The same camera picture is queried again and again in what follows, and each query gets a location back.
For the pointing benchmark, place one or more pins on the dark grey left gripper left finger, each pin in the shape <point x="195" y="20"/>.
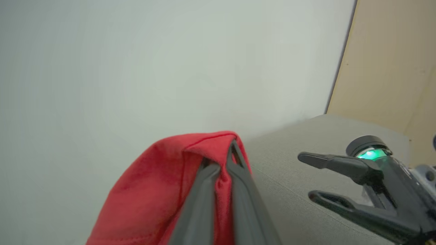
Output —
<point x="197" y="211"/>

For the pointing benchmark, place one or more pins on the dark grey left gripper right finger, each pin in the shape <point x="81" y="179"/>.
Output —
<point x="247" y="211"/>

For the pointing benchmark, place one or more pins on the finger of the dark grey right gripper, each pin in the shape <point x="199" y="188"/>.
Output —
<point x="340" y="162"/>
<point x="366" y="216"/>

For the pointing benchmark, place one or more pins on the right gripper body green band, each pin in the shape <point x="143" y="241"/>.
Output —
<point x="395" y="177"/>

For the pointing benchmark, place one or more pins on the red cloth garment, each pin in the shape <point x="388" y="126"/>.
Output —
<point x="146" y="197"/>

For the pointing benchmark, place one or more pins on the grey fabric sofa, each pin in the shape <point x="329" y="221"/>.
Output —
<point x="306" y="190"/>

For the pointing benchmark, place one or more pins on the beige wooden panel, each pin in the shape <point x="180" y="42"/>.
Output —
<point x="391" y="64"/>

